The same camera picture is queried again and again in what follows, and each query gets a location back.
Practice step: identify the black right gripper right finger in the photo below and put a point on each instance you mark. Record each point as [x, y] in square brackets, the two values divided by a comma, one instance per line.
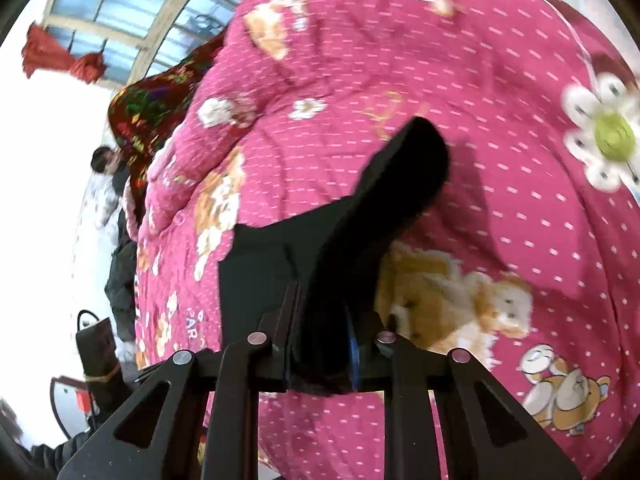
[446, 416]

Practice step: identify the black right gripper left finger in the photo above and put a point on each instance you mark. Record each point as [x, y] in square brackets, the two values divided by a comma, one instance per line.
[196, 415]

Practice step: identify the black pants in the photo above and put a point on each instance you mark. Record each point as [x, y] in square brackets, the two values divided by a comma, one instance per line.
[334, 254]

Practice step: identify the dark clothing beside bed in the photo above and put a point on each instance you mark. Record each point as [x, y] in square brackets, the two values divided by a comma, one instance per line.
[119, 287]

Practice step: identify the black left jacket sleeve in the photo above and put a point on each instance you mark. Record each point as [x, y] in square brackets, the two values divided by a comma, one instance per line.
[41, 461]

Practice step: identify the pink teddy bear quilt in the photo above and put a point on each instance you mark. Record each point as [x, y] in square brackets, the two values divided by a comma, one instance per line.
[528, 258]

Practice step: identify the red hanging cloth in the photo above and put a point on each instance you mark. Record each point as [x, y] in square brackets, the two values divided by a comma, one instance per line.
[43, 52]

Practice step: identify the window with pale frame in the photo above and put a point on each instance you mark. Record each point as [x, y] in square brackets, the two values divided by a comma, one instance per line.
[137, 38]

